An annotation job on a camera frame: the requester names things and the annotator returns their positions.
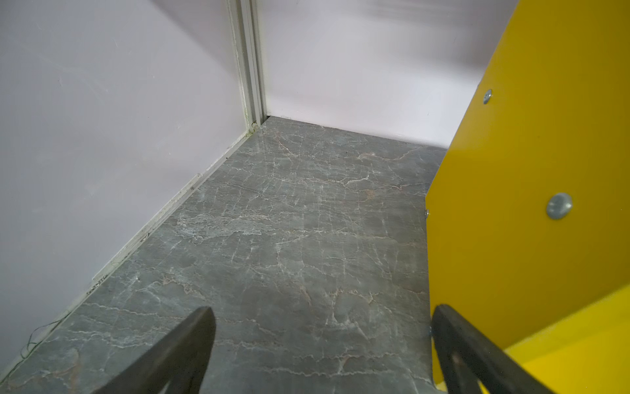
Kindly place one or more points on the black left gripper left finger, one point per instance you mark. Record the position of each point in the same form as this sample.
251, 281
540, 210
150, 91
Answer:
176, 364

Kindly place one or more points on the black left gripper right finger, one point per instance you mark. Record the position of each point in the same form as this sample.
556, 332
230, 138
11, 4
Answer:
470, 361

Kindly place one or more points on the yellow wooden bookshelf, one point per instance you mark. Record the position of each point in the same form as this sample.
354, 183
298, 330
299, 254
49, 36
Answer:
528, 215

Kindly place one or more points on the white aluminium frame post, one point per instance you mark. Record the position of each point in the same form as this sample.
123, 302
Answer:
247, 46

